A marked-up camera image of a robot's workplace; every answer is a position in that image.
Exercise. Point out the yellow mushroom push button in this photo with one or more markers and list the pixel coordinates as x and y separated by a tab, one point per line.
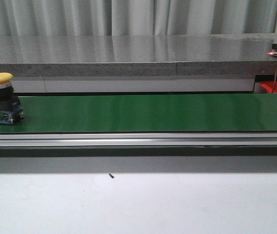
11	111

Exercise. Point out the grey stone counter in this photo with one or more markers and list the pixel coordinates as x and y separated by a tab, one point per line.
144	64

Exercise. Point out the green conveyor belt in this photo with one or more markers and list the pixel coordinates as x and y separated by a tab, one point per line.
147	113

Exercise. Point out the white curtain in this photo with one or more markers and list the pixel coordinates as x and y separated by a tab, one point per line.
136	17

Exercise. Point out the aluminium conveyor frame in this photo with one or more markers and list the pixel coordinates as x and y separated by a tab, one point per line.
139	153

